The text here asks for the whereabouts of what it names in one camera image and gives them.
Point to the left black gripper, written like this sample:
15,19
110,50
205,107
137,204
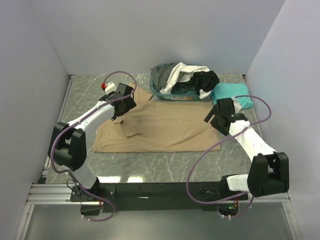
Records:
130,104

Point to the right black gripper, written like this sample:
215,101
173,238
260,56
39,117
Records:
214,111

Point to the tan t shirt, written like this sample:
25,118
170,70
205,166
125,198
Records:
157,127

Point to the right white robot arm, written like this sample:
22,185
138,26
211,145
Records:
269,170

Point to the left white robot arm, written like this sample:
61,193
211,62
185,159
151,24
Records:
68,145

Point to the folded teal t shirt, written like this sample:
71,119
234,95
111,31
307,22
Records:
230,90

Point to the teal plastic basket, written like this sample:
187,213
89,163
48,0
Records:
178,95

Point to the black t shirt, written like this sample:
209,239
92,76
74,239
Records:
201,80

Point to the grey t shirt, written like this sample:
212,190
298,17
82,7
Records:
160,75

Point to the white t shirt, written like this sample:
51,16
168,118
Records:
181,73

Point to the black base beam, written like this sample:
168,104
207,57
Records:
142,196

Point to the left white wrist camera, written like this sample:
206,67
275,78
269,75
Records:
108,87

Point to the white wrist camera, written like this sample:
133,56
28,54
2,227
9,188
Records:
237,106
108,87

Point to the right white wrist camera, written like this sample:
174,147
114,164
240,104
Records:
237,106

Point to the aluminium rail frame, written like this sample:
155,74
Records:
92,205

